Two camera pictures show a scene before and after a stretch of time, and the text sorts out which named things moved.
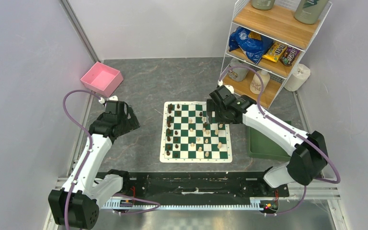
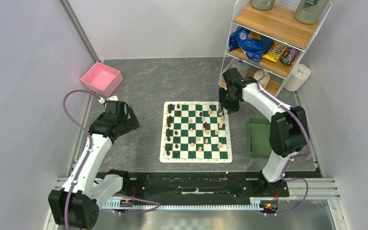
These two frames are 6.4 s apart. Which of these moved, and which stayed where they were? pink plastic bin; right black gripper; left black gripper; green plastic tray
Moved: right black gripper
Stayed: green plastic tray; left black gripper; pink plastic bin
